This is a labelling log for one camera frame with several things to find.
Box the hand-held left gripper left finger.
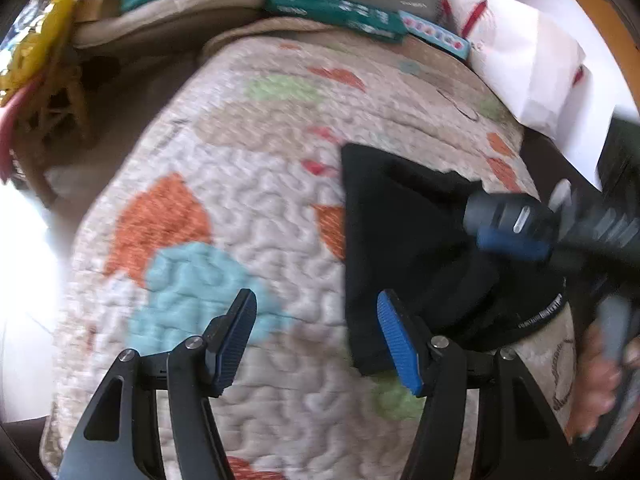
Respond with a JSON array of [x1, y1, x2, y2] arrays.
[[57, 287, 258, 480]]

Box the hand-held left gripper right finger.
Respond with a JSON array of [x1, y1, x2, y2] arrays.
[[376, 289, 583, 480]]

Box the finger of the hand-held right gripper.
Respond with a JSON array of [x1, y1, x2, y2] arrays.
[[475, 226, 551, 262], [462, 191, 562, 242]]

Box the black pants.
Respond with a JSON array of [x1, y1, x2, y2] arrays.
[[340, 142, 568, 377]]

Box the person's right hand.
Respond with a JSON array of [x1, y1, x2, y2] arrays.
[[567, 317, 626, 443]]

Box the dark brown sofa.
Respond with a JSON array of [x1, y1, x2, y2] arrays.
[[517, 125, 601, 211]]

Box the quilted patchwork blanket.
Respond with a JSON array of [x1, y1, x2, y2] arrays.
[[40, 30, 601, 480]]

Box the light blue dotted box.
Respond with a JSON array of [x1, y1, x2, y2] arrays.
[[400, 10, 473, 61]]

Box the long green packet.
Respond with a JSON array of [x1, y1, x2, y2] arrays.
[[262, 0, 408, 43]]

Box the wooden chair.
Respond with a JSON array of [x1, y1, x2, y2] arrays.
[[12, 60, 91, 206]]

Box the pink cushion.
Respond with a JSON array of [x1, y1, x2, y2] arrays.
[[0, 77, 43, 181]]

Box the yellow plastic bag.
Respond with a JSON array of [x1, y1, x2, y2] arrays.
[[0, 0, 83, 108]]

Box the white bag with red handles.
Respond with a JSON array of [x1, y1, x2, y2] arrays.
[[442, 0, 618, 171]]

